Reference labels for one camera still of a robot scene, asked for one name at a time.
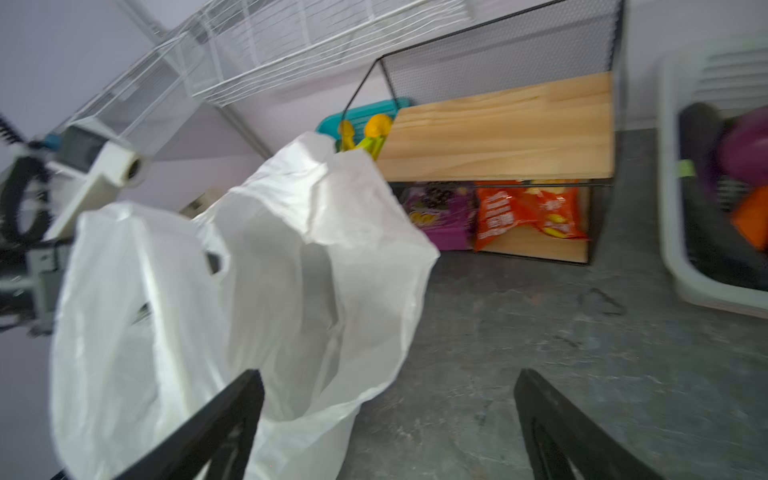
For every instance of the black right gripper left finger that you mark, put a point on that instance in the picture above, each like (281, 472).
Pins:
(210, 432)

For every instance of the black mesh wooden shelf rack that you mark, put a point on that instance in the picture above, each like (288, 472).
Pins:
(530, 99)

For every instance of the yellow banana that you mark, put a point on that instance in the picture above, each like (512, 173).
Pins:
(372, 145)

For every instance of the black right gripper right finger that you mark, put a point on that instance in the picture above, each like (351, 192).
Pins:
(561, 440)

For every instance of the white plastic vegetable basket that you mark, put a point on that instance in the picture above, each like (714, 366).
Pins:
(731, 75)

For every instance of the white mesh wall box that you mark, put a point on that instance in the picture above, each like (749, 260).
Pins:
(148, 104)

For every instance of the teal plastic fruit basket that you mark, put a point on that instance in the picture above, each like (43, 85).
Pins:
(359, 117)

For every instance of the red chips bag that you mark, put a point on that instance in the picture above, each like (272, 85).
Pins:
(553, 211)

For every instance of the purple snack bag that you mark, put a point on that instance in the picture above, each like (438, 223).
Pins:
(444, 212)

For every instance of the white wire wall rack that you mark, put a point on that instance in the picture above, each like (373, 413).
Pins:
(231, 50)

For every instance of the orange carrot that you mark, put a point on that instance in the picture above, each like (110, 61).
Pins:
(750, 218)

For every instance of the purple onion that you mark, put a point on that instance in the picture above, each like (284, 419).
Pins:
(742, 152)

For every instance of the white plastic grocery bag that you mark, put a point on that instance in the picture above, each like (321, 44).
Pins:
(309, 272)

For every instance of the orange fruit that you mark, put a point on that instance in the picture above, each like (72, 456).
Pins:
(378, 126)

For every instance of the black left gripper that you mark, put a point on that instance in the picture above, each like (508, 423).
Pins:
(31, 280)

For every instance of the dark eggplant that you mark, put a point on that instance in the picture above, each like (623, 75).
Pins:
(714, 246)

